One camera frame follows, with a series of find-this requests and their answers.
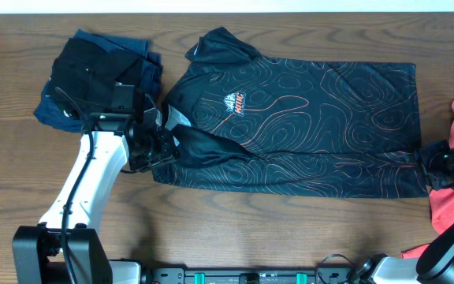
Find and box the folded black garment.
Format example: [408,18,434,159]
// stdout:
[47,38,143,118]

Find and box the black shirt with orange lines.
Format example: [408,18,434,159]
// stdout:
[152,28,427,199]

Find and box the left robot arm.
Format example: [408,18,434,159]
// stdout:
[12,84,179,284]

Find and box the black cable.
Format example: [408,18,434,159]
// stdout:
[54,87,96,284]
[315,254,355,284]

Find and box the left black cable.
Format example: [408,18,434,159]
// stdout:
[54,87,96,284]

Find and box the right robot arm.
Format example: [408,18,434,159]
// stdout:
[349,140,454,284]

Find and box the right black cable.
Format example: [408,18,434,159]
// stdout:
[315,254,355,284]

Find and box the folded navy blue garment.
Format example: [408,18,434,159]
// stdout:
[34,29,163,133]

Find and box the black mounting rail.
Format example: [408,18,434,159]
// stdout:
[151,267,359,284]

